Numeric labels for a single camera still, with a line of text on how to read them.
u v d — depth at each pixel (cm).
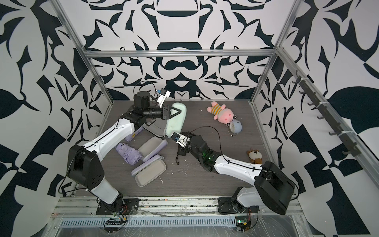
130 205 74
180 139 66
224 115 104
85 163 44
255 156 89
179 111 74
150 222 78
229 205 74
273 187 42
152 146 95
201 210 74
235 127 96
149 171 83
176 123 74
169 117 71
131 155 85
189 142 70
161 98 71
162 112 68
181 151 91
